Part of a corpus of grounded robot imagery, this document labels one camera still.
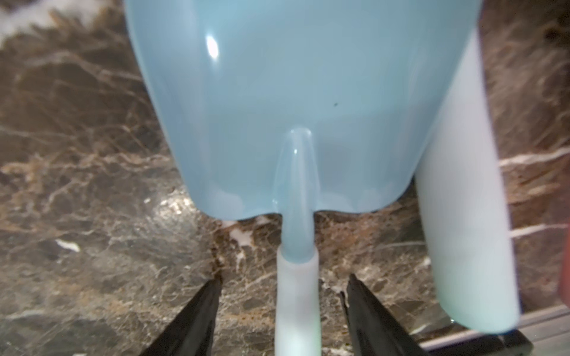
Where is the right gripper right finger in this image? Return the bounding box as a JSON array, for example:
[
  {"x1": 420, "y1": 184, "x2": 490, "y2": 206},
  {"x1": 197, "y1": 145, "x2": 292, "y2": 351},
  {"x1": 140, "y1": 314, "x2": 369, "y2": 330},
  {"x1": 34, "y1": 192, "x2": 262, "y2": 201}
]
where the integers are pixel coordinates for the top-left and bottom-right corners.
[{"x1": 339, "y1": 274, "x2": 427, "y2": 356}]

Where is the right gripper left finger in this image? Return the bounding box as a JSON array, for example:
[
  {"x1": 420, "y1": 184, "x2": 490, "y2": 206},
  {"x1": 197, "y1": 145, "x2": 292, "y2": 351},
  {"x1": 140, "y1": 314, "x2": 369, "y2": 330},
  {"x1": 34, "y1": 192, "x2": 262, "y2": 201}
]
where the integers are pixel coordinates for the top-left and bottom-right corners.
[{"x1": 140, "y1": 279, "x2": 222, "y2": 356}]

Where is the aluminium front rail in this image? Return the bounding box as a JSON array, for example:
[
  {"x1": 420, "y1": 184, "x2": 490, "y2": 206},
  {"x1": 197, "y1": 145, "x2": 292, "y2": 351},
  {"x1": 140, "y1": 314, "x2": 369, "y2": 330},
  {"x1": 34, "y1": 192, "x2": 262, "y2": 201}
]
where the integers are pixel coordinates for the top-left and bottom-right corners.
[{"x1": 420, "y1": 305, "x2": 569, "y2": 355}]

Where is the purple shovel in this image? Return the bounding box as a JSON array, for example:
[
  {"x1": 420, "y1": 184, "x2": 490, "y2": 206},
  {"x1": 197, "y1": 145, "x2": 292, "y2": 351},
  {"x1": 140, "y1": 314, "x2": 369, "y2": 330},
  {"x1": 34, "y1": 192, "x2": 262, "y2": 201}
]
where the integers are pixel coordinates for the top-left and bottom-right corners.
[{"x1": 558, "y1": 234, "x2": 570, "y2": 307}]

